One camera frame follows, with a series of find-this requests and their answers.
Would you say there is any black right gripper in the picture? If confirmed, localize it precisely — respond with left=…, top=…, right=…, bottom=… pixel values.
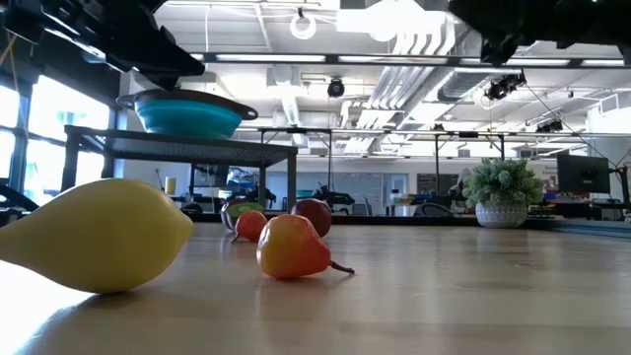
left=448, top=0, right=593, bottom=67

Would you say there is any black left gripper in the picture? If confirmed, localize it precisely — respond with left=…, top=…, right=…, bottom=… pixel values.
left=29, top=0, right=206, bottom=92

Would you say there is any blue collapsible colander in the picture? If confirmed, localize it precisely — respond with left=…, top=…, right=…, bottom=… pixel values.
left=115, top=87, right=259, bottom=141

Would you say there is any grey perforated metal shelf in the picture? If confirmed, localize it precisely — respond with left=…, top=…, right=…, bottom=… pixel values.
left=61, top=124, right=299, bottom=213

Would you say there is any green kiwi half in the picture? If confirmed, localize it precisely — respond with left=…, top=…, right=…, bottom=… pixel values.
left=226, top=199, right=266, bottom=222

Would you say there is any small orange red fruit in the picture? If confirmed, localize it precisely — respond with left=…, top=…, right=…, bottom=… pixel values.
left=231, top=210, right=268, bottom=245

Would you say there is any yellow plastic lemon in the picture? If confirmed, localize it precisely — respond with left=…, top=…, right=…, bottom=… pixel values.
left=0, top=177, right=194, bottom=296

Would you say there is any dark red apple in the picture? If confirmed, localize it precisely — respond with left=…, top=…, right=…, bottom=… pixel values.
left=290, top=197, right=333, bottom=239

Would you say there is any orange pear with stem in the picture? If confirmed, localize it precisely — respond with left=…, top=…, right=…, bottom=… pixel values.
left=255, top=214, right=356, bottom=281

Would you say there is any blue machine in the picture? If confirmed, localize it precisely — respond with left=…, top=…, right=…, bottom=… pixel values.
left=224, top=166, right=261, bottom=192

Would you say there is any person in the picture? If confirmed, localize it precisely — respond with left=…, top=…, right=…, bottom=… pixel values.
left=451, top=167, right=473, bottom=208

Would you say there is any black bar with light strips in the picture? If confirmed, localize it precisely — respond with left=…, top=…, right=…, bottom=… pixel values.
left=189, top=51, right=631, bottom=69

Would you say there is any green plant in white pot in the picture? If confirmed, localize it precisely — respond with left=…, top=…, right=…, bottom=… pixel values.
left=462, top=157, right=545, bottom=229

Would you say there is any black computer monitor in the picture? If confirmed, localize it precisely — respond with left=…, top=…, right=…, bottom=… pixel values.
left=556, top=153, right=611, bottom=194

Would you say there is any black office chair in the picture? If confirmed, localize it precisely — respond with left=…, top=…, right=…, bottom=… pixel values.
left=412, top=203, right=455, bottom=218

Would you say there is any black background desk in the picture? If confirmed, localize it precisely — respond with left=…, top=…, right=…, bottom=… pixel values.
left=529, top=199, right=631, bottom=222

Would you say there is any white ring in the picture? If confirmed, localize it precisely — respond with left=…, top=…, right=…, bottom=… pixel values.
left=289, top=12, right=318, bottom=40

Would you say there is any black metal background frame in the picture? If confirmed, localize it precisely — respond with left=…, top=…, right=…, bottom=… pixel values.
left=195, top=125, right=507, bottom=218

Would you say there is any black aluminium table frame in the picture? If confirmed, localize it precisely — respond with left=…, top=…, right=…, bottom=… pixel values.
left=196, top=211, right=631, bottom=239

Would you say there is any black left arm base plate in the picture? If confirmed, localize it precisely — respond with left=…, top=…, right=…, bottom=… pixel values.
left=0, top=206, right=31, bottom=228

